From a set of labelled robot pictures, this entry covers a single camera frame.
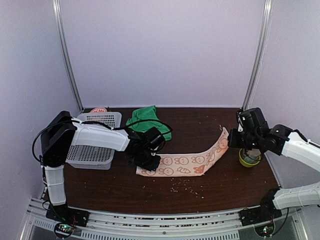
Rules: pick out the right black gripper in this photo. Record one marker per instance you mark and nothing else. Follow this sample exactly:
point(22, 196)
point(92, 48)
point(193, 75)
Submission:
point(233, 142)

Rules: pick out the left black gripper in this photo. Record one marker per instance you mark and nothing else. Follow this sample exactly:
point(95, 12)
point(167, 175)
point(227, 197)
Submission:
point(153, 166)

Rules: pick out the green microfiber towel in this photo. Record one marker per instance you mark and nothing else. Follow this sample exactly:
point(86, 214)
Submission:
point(145, 118)

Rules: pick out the orange bunny pattern towel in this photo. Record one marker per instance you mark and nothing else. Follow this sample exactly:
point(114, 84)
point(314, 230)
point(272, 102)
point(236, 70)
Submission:
point(189, 164)

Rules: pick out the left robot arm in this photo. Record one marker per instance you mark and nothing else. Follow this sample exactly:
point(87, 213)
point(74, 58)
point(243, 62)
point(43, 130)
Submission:
point(64, 132)

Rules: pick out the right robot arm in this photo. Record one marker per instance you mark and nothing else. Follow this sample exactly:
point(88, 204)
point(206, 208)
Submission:
point(289, 143)

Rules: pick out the white coral pattern mug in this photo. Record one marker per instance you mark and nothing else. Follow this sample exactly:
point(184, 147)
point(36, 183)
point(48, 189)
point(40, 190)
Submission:
point(252, 155)

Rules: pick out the green bowl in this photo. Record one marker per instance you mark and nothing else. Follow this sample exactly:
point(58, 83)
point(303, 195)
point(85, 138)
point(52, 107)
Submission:
point(246, 163)

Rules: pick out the white perforated plastic basket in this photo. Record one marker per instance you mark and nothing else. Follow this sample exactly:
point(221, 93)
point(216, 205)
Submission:
point(93, 157)

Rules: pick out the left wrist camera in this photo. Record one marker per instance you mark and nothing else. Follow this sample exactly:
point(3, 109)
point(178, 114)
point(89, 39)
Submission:
point(154, 138)

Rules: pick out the right aluminium frame post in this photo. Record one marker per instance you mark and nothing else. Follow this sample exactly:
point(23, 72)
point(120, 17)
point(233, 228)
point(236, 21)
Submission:
point(260, 50)

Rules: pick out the aluminium frame post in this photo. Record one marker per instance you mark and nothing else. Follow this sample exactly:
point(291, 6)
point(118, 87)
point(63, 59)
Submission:
point(260, 50)
point(56, 4)

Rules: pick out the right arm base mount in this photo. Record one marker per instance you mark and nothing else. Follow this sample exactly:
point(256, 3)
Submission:
point(262, 216)

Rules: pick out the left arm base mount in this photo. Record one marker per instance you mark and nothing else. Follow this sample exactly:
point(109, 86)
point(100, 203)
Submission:
point(68, 219)

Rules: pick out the left aluminium frame post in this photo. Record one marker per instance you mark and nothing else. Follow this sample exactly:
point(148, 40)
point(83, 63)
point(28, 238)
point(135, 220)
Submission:
point(56, 4)

